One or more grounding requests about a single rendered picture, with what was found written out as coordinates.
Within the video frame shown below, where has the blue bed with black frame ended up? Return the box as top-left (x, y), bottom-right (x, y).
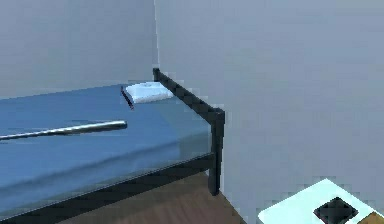
top-left (0, 67), bottom-right (226, 224)

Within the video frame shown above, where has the white pillow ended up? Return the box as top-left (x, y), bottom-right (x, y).
top-left (125, 81), bottom-right (175, 105)

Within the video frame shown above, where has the pale blue bedside table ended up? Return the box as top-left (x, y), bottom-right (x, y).
top-left (256, 178), bottom-right (384, 224)

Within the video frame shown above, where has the black square object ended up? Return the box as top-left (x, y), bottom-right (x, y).
top-left (312, 196), bottom-right (360, 224)

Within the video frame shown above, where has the silver baseball bat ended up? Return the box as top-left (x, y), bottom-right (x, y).
top-left (0, 120), bottom-right (129, 142)

